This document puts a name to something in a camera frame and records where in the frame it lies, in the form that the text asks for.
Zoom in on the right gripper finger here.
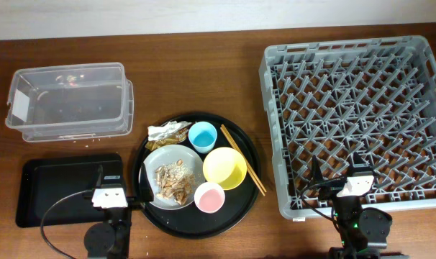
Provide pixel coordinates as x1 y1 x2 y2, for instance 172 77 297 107
348 153 371 177
310 156 324 184

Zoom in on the pink plastic cup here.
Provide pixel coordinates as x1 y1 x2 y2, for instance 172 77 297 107
194 182 225 214

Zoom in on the gold snack wrapper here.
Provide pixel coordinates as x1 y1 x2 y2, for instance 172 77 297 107
145 124 191 151

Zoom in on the blue plastic cup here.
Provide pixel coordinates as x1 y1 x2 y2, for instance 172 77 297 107
188 122 217 154

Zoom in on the yellow plastic bowl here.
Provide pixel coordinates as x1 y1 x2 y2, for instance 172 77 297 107
203 147 247 191

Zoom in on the white napkin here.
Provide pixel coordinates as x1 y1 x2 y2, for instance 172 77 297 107
147 121 191 141

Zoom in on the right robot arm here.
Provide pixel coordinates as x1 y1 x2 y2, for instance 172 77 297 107
302 153 408 259

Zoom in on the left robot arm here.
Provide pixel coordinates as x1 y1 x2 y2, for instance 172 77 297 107
83 165 154 258

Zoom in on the clear plastic waste bin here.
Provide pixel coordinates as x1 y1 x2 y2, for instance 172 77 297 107
5 63 135 142

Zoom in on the grey dishwasher rack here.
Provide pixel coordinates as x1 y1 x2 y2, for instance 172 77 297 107
259 35 436 220

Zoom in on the food scraps pile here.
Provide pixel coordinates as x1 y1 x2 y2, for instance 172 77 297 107
155 159 196 205

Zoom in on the grey plate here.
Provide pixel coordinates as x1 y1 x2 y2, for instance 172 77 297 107
140 145 205 211

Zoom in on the round black serving tray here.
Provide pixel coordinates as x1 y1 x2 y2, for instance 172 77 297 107
131 112 262 239

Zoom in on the black rectangular tray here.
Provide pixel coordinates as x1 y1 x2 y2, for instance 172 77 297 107
16 154 123 228

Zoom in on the wooden chopstick lower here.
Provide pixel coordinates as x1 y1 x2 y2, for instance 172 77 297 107
219 125 265 197

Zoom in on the wooden chopstick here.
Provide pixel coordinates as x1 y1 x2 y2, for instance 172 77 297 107
222 124 268 194
219 125 265 197

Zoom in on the wooden chopstick upper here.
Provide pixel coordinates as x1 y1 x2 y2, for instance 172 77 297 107
222 124 268 194

